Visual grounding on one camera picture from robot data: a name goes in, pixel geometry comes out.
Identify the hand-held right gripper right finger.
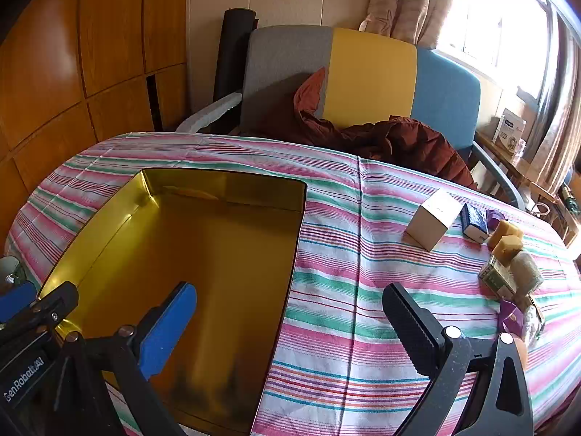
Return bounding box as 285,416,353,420
382,283,535,436

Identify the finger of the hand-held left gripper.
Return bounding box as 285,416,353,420
0,282,80,348
0,282,37,323

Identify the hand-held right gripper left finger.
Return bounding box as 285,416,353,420
57,282,198,436

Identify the gold tin box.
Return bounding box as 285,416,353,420
36,168,308,434

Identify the green white small box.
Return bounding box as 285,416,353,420
478,257,518,301

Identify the white carton box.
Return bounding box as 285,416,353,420
403,187,464,253

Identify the pink round bottle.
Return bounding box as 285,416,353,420
511,334,529,366

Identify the blue tissue packet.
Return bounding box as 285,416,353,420
460,202,491,242

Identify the yellow sponge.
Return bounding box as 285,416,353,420
489,219,525,241
492,235,523,264

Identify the beige knitted sock roll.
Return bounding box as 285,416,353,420
508,251,544,298

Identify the grey cup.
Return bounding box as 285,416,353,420
0,257,25,291

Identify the maroon jacket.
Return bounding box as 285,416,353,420
259,67,477,189

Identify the wooden side table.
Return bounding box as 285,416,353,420
474,129,581,246

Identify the white medicine box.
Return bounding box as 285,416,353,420
495,108,527,153

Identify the grey yellow blue armchair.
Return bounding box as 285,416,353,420
175,26,527,212

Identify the beige curtain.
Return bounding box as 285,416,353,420
358,0,461,48
527,23,581,191

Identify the wooden wardrobe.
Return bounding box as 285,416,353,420
0,0,191,255

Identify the black rolled mat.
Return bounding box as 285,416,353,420
213,8,259,105

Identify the window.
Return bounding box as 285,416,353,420
436,0,557,101

